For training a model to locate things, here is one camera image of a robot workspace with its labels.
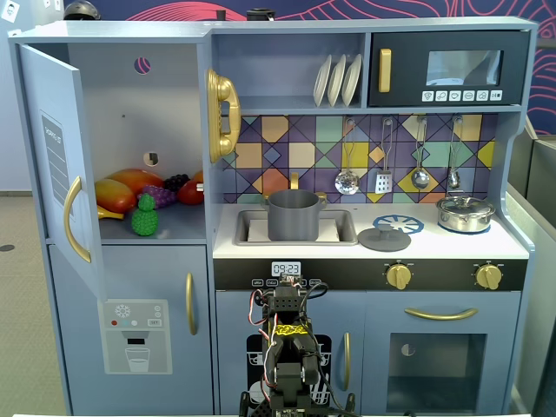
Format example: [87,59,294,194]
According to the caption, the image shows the steel skimmer spoon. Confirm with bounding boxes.
[334,116,361,195]

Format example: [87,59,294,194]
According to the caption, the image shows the black round device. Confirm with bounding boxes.
[246,7,276,23]

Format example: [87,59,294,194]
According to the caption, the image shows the black microwave door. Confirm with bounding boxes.
[367,30,532,108]

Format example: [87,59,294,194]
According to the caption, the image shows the digital clock display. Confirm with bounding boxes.
[271,261,302,278]

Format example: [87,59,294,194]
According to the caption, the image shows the steel ladle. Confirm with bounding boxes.
[410,116,432,190]

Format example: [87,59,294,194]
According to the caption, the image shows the green toy pineapple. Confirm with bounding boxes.
[130,193,160,238]

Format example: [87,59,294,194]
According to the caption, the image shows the gold freezer door handle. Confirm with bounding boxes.
[185,272,199,336]

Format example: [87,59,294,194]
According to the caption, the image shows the gray partition panel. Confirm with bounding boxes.
[506,125,556,417]

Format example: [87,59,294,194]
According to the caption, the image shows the steel small spoon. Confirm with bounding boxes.
[447,116,465,190]

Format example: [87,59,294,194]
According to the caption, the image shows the red white black servo cable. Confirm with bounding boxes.
[248,289,279,328]

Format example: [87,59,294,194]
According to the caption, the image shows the gray plastic pot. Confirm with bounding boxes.
[260,189,328,242]

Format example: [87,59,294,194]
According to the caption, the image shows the gold toy telephone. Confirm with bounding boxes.
[205,68,242,164]

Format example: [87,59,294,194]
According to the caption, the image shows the dark toy grapes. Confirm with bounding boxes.
[162,173,192,194]

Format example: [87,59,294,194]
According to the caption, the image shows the blue fridge door with list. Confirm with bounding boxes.
[17,43,108,301]

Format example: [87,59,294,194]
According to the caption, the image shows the steel pot lid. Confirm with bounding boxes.
[436,195,497,215]

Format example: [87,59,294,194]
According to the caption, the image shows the yellow toy banana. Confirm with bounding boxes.
[96,204,125,221]

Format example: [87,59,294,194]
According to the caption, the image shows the blue oven door with window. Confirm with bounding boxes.
[364,289,522,414]

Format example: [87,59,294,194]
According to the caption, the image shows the yellow orange toy fruit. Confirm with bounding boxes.
[94,178,138,215]

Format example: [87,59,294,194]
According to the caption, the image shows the steel slotted spatula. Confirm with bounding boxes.
[374,116,394,195]

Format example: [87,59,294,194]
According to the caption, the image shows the steel cooking pot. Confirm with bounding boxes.
[436,207,496,233]

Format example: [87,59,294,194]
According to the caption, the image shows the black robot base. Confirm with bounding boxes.
[239,388,358,417]

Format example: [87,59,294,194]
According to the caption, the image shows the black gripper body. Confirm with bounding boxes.
[265,288,308,323]

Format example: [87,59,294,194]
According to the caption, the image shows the blue toy kitchen cabinet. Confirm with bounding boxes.
[8,16,539,416]

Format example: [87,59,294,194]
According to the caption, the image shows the white wall socket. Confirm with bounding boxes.
[0,0,21,23]

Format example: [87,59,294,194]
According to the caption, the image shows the gold stove knob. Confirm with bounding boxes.
[473,261,506,291]
[385,261,414,290]

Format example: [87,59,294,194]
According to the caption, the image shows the black helmet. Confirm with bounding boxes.
[63,0,103,21]

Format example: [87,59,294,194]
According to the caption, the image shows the large orange red mango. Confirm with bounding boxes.
[106,168,166,196]

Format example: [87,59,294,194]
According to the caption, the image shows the gold microwave door handle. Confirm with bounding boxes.
[378,48,393,94]

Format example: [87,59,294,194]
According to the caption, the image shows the purple toy grapes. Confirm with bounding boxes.
[141,185,179,210]

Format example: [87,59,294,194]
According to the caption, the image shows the gold dishwasher door handle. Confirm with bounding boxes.
[342,332,353,392]

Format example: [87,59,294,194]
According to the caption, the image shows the red toy tomato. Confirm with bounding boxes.
[176,178,205,207]

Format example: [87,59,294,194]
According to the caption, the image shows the gray sink basin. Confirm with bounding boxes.
[234,208,360,248]

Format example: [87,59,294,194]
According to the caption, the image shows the blue freezer door with dispenser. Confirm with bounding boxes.
[48,243,209,416]

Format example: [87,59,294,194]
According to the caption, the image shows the white toy plate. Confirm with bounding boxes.
[341,53,363,107]
[327,54,348,108]
[313,55,334,108]

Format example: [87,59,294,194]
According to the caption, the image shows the gold oven door handle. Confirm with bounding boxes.
[403,307,480,322]

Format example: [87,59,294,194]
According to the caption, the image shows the gold curved fridge door handle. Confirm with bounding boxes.
[63,175,93,264]

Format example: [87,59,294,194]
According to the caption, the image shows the gray pot lid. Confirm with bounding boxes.
[357,225,413,253]

